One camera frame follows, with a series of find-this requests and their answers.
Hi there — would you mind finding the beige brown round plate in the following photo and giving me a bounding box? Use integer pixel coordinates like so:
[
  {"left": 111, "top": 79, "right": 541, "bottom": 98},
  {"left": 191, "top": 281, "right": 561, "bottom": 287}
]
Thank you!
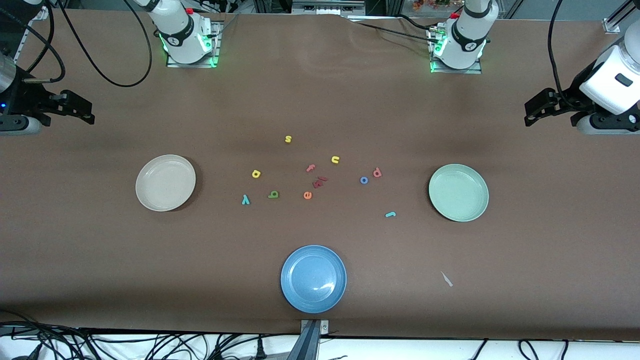
[{"left": 135, "top": 154, "right": 197, "bottom": 212}]

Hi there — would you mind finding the light green round plate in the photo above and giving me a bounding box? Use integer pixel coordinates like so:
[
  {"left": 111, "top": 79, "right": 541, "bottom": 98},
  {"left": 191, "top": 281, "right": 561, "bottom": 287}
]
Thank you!
[{"left": 428, "top": 164, "right": 490, "bottom": 223}]

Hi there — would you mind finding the orange decoration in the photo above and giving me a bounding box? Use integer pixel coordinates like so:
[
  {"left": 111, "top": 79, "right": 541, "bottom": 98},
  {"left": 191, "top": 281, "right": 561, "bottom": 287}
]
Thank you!
[{"left": 412, "top": 0, "right": 453, "bottom": 12}]

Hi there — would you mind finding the brown table cover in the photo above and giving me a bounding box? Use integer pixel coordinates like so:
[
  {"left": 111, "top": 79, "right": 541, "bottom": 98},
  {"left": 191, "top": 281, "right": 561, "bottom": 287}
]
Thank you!
[{"left": 0, "top": 9, "right": 640, "bottom": 342}]

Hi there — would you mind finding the grey box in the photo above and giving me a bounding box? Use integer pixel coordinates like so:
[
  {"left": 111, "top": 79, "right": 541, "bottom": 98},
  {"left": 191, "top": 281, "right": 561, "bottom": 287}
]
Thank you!
[{"left": 291, "top": 0, "right": 367, "bottom": 16}]

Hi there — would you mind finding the blue round plate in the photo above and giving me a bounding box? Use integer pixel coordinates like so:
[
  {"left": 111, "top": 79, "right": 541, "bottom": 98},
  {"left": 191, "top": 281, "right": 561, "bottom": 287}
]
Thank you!
[{"left": 280, "top": 244, "right": 347, "bottom": 314}]

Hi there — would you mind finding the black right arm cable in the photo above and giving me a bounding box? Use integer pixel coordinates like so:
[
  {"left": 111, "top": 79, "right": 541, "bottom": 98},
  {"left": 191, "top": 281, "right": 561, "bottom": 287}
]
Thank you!
[{"left": 0, "top": 0, "right": 153, "bottom": 88}]

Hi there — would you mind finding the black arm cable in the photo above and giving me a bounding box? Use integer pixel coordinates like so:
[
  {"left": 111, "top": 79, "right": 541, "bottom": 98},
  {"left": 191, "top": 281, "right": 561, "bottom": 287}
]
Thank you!
[
  {"left": 547, "top": 0, "right": 576, "bottom": 108},
  {"left": 0, "top": 0, "right": 153, "bottom": 88}
]

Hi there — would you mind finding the silver aluminium frame bar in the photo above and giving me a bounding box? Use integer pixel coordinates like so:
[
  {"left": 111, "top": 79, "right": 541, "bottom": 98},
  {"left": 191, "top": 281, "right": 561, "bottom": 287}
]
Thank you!
[
  {"left": 602, "top": 0, "right": 640, "bottom": 35},
  {"left": 15, "top": 6, "right": 50, "bottom": 66}
]

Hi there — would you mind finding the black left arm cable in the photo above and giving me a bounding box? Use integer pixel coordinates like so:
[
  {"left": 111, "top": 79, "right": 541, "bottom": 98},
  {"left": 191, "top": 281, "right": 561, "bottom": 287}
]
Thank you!
[{"left": 547, "top": 0, "right": 576, "bottom": 108}]

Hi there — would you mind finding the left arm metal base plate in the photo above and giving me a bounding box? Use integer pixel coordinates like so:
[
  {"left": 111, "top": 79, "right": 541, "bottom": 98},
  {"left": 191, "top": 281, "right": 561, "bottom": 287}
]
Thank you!
[{"left": 429, "top": 25, "right": 483, "bottom": 75}]

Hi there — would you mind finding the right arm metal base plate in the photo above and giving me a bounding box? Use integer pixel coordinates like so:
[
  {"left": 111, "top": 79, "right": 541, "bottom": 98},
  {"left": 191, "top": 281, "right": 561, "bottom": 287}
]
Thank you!
[{"left": 166, "top": 20, "right": 221, "bottom": 68}]

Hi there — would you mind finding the black base cable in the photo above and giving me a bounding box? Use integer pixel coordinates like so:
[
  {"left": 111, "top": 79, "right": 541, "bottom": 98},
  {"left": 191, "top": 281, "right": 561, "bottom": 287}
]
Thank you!
[{"left": 345, "top": 14, "right": 443, "bottom": 46}]

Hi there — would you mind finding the black cable tangle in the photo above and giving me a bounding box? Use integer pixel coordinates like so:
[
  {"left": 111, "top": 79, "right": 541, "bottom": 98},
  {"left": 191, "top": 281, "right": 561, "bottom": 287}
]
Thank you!
[{"left": 0, "top": 310, "right": 281, "bottom": 360}]

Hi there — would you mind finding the silver mounting bracket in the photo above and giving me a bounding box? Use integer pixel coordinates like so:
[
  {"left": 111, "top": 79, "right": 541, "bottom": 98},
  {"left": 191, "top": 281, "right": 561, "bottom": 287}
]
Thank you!
[{"left": 300, "top": 319, "right": 330, "bottom": 335}]

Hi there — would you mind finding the grey camera mount pole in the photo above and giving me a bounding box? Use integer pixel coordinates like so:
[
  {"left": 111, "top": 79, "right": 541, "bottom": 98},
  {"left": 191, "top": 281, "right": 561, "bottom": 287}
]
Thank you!
[{"left": 286, "top": 321, "right": 322, "bottom": 360}]

